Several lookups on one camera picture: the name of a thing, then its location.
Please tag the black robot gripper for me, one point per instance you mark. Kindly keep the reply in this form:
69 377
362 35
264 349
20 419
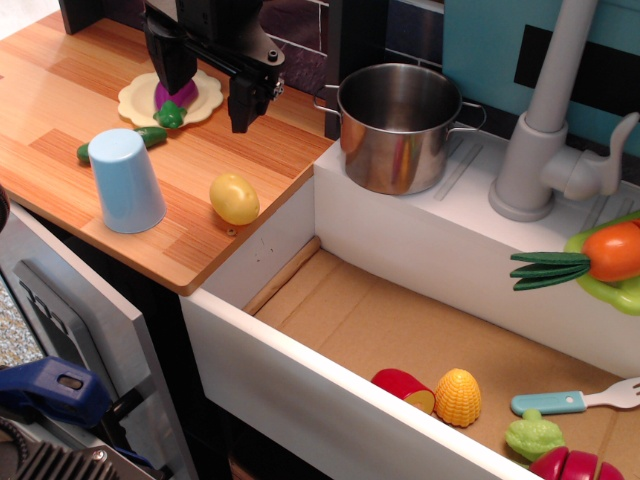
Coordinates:
224 34

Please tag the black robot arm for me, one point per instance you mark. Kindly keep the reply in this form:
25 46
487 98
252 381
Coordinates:
226 35

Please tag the yellow toy potato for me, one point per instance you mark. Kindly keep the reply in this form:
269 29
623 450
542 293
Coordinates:
234 199

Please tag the stainless steel pot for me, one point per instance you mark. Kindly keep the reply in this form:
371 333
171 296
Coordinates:
395 122

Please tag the purple toy eggplant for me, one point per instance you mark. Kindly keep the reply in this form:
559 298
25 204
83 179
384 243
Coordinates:
171 109

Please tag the cream scalloped toy plate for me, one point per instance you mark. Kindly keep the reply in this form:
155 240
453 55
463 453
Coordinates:
136 101

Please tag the green toy cucumber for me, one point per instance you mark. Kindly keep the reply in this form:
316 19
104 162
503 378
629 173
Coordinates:
151 136

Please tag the light blue plastic cup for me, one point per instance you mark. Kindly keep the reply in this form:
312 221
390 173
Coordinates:
128 190

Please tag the grey toy oven door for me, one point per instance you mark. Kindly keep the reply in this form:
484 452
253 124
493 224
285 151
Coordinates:
74 314

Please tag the white toy sink basin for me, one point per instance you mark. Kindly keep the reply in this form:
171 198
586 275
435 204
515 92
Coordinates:
341 282

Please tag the grey toy faucet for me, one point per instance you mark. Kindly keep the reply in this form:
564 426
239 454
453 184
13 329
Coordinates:
537 161

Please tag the blue clamp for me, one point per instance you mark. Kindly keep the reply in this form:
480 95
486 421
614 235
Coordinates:
55 388

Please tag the red toy fruit half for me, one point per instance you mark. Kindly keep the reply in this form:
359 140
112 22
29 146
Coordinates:
406 387

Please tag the yellow toy corn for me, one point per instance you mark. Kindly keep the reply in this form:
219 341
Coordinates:
458 398

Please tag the orange toy carrot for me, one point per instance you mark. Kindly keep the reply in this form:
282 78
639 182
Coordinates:
545 269

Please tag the green plastic toy plate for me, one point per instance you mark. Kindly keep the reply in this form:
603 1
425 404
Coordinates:
607 295

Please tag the light green toy vegetable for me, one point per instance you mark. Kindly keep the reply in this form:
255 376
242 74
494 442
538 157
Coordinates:
533 436

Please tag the red sliced toy fruit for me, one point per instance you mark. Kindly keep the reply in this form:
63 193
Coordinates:
563 464

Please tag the blue handled toy fork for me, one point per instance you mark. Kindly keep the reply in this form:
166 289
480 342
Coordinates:
623 395

